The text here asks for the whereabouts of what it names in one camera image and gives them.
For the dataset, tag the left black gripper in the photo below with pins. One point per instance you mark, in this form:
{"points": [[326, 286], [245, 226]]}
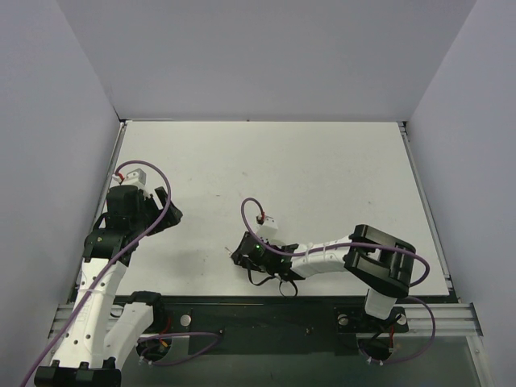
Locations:
{"points": [[162, 207]]}

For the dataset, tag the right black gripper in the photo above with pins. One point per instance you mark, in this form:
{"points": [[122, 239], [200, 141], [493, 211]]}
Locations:
{"points": [[243, 250]]}

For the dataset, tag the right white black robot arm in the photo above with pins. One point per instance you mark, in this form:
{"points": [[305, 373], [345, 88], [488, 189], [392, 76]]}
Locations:
{"points": [[384, 263]]}

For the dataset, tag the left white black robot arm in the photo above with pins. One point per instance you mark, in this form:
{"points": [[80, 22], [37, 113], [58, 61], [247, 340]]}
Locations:
{"points": [[86, 351]]}

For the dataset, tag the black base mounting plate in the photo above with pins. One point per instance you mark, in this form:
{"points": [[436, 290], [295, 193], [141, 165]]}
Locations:
{"points": [[275, 325]]}

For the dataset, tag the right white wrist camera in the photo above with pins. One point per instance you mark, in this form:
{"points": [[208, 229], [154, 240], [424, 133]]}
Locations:
{"points": [[268, 229]]}

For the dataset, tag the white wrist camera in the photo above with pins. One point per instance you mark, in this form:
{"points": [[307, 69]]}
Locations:
{"points": [[268, 229], [137, 178]]}

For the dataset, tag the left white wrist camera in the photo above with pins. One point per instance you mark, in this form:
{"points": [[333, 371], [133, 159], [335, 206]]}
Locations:
{"points": [[137, 178]]}

